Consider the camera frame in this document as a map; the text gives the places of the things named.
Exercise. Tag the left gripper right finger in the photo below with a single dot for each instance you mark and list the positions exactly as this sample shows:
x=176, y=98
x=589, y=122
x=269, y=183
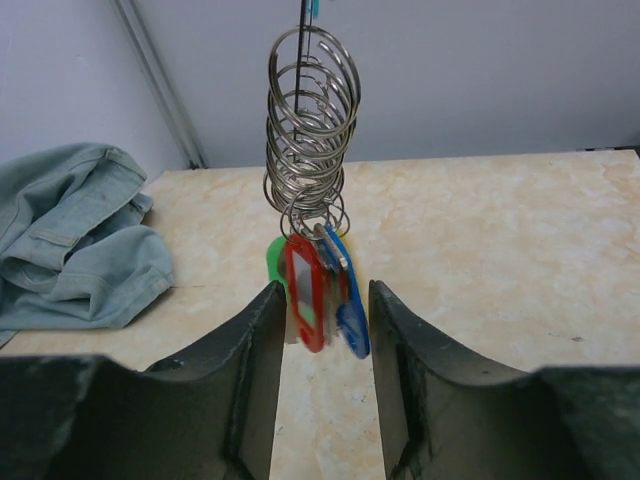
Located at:
x=447, y=412

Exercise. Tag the light blue denim cloth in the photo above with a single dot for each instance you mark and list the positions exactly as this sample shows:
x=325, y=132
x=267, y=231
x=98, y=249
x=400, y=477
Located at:
x=75, y=253

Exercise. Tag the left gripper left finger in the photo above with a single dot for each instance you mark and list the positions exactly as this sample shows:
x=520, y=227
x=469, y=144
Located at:
x=205, y=412

